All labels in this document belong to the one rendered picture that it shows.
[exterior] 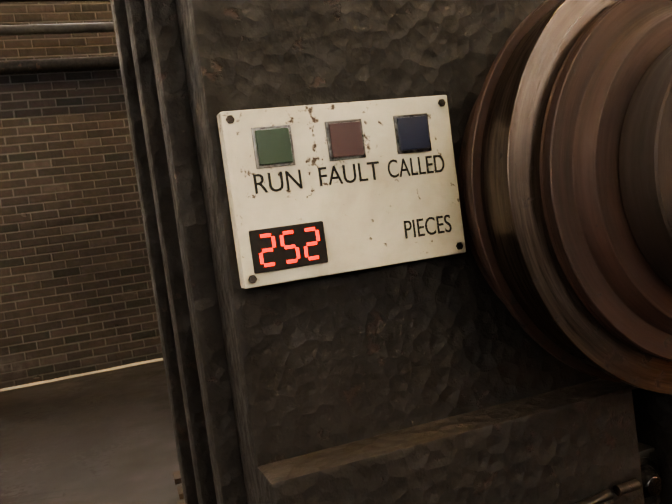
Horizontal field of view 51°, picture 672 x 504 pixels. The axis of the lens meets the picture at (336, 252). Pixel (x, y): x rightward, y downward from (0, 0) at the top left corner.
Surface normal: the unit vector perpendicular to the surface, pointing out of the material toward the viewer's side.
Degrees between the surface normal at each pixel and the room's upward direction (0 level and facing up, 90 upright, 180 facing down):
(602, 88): 61
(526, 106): 90
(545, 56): 90
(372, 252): 90
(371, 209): 90
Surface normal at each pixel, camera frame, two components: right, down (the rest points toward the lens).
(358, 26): 0.35, 0.00
